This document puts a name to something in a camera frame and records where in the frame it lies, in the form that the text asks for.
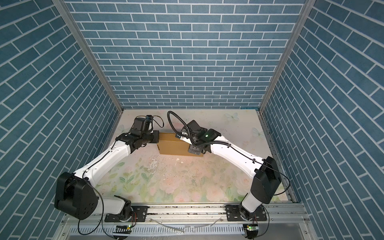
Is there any brown cardboard paper box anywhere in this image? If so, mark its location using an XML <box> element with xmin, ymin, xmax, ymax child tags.
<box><xmin>157</xmin><ymin>133</ymin><xmax>203</xmax><ymax>157</ymax></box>

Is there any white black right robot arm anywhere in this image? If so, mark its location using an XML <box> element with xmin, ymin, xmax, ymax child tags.
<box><xmin>177</xmin><ymin>120</ymin><xmax>282</xmax><ymax>220</ymax></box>

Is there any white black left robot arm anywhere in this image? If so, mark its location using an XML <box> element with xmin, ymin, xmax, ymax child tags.
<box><xmin>54</xmin><ymin>115</ymin><xmax>159</xmax><ymax>222</ymax></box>

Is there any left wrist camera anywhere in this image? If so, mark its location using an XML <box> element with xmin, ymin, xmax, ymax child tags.
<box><xmin>146</xmin><ymin>115</ymin><xmax>154</xmax><ymax>132</ymax></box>

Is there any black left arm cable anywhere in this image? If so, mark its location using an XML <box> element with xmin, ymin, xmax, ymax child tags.
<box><xmin>77</xmin><ymin>114</ymin><xmax>165</xmax><ymax>236</ymax></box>

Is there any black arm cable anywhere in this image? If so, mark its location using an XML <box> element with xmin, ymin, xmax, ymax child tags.
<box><xmin>77</xmin><ymin>114</ymin><xmax>165</xmax><ymax>236</ymax></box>
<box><xmin>167</xmin><ymin>110</ymin><xmax>291</xmax><ymax>197</ymax></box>

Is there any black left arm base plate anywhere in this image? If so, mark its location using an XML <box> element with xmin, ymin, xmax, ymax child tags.
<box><xmin>105</xmin><ymin>206</ymin><xmax>149</xmax><ymax>224</ymax></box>

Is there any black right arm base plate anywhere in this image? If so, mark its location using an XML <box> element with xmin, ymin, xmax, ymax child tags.
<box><xmin>224</xmin><ymin>204</ymin><xmax>267</xmax><ymax>222</ymax></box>

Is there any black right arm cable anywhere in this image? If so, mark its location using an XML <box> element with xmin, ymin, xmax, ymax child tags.
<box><xmin>167</xmin><ymin>110</ymin><xmax>291</xmax><ymax>197</ymax></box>

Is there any aluminium front rail frame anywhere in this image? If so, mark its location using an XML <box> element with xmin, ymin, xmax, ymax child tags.
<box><xmin>53</xmin><ymin>203</ymin><xmax>317</xmax><ymax>240</ymax></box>

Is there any aluminium left corner post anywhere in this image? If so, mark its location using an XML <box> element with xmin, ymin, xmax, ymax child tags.
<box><xmin>52</xmin><ymin>0</ymin><xmax>124</xmax><ymax>114</ymax></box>

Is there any aluminium corner post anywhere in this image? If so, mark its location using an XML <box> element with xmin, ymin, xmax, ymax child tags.
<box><xmin>52</xmin><ymin>0</ymin><xmax>124</xmax><ymax>114</ymax></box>
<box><xmin>259</xmin><ymin>0</ymin><xmax>316</xmax><ymax>113</ymax></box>

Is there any aluminium right corner post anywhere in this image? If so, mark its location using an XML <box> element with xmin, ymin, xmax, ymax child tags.
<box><xmin>259</xmin><ymin>0</ymin><xmax>316</xmax><ymax>113</ymax></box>

